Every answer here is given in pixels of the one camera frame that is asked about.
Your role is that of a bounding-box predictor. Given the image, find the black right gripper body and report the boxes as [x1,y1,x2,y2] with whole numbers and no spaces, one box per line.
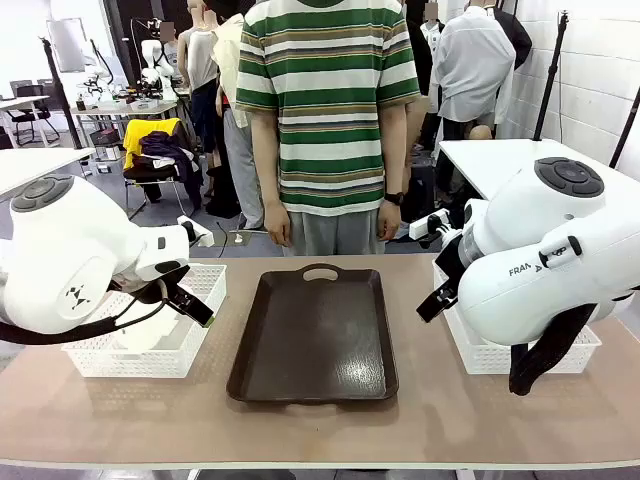
[433,238,469,295]

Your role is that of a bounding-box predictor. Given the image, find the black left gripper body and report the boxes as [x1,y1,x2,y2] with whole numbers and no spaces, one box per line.
[112,272,177,305]

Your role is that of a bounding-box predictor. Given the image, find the person's right forearm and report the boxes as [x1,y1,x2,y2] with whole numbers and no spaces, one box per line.
[248,107,285,205]

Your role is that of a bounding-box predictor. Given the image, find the person's left forearm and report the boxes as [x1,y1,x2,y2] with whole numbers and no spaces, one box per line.
[382,97,417,196]

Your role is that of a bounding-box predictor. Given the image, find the person's left hand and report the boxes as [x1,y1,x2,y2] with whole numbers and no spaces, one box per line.
[377,201,403,241]

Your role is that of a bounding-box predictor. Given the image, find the person's right hand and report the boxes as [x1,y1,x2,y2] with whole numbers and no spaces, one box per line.
[263,199,292,247]

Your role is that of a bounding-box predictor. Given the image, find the white perforated plastic basket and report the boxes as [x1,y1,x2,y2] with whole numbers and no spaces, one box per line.
[61,263,228,379]
[432,259,603,375]

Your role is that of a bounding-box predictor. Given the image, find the black bag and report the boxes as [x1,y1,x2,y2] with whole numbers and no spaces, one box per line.
[401,162,442,227]

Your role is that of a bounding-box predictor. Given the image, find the black metal chair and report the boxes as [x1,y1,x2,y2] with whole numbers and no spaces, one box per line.
[122,149,199,217]

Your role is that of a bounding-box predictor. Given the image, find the person's grey trousers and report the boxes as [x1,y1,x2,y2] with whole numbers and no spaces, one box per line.
[284,207,389,256]

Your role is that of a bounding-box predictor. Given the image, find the dark brown plastic tray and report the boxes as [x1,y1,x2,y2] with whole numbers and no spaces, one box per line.
[226,263,400,404]

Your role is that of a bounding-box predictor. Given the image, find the dark clothes pile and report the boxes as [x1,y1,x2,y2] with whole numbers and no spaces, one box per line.
[138,130,202,201]

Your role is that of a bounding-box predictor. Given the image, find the grey trousers on mannequin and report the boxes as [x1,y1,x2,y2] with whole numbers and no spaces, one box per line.
[222,107,265,231]

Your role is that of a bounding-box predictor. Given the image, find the yellow garment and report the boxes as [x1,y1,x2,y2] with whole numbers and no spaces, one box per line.
[122,118,181,171]

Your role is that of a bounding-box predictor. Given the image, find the red and black box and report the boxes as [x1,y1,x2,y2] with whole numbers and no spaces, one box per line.
[89,128,124,162]

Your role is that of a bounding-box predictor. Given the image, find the cluttered background desk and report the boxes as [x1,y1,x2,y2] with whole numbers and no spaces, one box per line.
[69,87,181,132]

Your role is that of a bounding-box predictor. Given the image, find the green striped t-shirt torso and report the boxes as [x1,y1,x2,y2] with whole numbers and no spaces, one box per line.
[234,0,421,217]

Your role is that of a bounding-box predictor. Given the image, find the black office chair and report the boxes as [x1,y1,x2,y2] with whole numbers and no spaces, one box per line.
[8,78,60,147]

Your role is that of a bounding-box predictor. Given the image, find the black tripod stand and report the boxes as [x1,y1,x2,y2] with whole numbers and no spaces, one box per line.
[532,9,572,142]
[41,37,84,151]
[608,84,640,170]

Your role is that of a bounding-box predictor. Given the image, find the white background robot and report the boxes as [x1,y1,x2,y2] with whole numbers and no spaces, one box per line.
[138,37,177,101]

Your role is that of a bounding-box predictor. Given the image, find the background person in white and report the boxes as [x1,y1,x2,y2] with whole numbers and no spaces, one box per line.
[158,20,185,89]

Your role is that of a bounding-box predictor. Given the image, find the black hanging jacket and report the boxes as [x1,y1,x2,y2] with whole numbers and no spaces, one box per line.
[493,7,534,71]

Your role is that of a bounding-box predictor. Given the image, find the mannequin with white tank top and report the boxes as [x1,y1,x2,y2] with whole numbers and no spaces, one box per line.
[185,0,222,156]

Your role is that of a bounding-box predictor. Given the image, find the cream shirt on mannequin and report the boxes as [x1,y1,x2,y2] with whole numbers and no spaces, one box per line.
[212,12,251,130]

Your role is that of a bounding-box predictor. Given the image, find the grey whiteboard screen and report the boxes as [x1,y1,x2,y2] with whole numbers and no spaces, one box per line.
[46,17,87,74]

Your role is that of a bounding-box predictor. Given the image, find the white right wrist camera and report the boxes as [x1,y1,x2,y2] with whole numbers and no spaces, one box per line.
[409,211,459,246]

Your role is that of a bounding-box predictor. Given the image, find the black left arm cable sleeve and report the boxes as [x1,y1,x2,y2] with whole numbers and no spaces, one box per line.
[0,279,169,346]

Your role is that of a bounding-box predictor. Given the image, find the black arm cable sleeve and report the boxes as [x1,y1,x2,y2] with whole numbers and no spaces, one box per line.
[508,302,599,396]
[0,279,169,346]

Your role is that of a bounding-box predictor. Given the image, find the black right arm cable sleeve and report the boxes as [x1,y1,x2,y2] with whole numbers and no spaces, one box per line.
[508,302,599,396]

